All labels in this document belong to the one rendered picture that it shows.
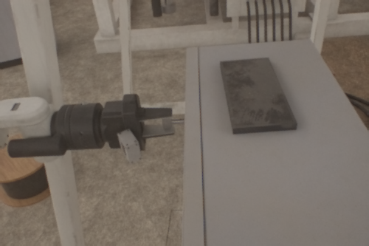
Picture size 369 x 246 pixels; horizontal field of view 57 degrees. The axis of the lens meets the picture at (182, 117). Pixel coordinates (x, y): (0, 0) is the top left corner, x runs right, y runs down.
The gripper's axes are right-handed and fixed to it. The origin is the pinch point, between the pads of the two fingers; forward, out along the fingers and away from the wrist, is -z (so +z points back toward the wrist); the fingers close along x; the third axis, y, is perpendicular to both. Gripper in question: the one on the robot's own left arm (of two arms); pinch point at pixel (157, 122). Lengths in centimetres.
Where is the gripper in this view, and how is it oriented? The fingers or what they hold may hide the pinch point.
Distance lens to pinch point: 64.0
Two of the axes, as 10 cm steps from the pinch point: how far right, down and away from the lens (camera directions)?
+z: -10.0, 0.6, 0.7
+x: 0.9, 7.8, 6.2
